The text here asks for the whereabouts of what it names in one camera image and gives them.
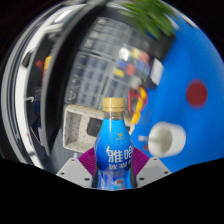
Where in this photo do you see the green potted plant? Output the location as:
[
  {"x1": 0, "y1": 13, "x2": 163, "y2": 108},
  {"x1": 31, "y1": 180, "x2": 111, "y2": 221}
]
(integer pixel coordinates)
[{"x1": 118, "y1": 0, "x2": 178, "y2": 39}]

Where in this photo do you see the white perforated tray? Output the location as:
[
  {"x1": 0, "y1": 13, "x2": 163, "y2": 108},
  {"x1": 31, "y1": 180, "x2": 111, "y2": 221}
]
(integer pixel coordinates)
[{"x1": 62, "y1": 104, "x2": 108, "y2": 154}]

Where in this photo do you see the white mug with brown handle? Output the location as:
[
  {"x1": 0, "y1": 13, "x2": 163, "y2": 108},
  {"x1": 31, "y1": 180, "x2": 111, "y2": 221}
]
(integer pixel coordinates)
[{"x1": 143, "y1": 121, "x2": 187, "y2": 159}]

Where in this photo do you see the dark wall shelf unit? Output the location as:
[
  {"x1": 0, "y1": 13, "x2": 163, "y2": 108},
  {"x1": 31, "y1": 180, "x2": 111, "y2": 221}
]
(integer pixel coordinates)
[{"x1": 1, "y1": 3, "x2": 111, "y2": 168}]

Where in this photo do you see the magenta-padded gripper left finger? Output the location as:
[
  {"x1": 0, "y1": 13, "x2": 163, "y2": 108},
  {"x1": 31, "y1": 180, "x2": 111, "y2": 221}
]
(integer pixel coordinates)
[{"x1": 55, "y1": 148, "x2": 98, "y2": 189}]

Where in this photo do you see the white spoon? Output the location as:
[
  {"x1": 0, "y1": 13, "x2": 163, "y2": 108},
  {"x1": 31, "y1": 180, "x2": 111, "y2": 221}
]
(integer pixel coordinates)
[{"x1": 137, "y1": 134, "x2": 158, "y2": 143}]

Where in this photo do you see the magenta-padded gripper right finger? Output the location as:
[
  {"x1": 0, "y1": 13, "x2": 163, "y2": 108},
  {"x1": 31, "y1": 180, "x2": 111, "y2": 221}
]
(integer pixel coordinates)
[{"x1": 130, "y1": 148, "x2": 172, "y2": 189}]

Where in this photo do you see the black box with white label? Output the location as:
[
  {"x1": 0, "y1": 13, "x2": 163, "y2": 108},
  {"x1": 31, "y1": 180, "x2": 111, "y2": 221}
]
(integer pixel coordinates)
[{"x1": 148, "y1": 58, "x2": 165, "y2": 86}]

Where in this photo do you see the blue drink bottle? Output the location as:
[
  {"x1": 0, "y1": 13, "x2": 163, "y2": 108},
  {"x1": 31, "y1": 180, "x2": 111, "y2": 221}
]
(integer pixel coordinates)
[{"x1": 94, "y1": 96, "x2": 134, "y2": 191}]

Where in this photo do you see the yellow multimeter with red leads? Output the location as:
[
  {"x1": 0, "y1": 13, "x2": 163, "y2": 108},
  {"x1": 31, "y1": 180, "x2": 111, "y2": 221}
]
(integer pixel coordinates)
[{"x1": 128, "y1": 85, "x2": 149, "y2": 126}]

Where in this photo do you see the flat round red coaster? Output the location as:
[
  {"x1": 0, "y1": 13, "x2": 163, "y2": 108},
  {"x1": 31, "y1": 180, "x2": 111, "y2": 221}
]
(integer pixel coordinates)
[{"x1": 185, "y1": 79, "x2": 208, "y2": 108}]

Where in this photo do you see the grey small-parts drawer cabinet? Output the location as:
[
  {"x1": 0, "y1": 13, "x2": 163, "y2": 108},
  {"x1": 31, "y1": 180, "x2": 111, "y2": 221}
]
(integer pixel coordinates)
[
  {"x1": 64, "y1": 51, "x2": 116, "y2": 108},
  {"x1": 103, "y1": 71, "x2": 133, "y2": 103},
  {"x1": 81, "y1": 16, "x2": 134, "y2": 59}
]

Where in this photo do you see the flat black case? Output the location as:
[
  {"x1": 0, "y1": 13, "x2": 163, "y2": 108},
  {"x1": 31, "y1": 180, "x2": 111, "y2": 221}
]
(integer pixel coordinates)
[{"x1": 151, "y1": 31, "x2": 177, "y2": 61}]

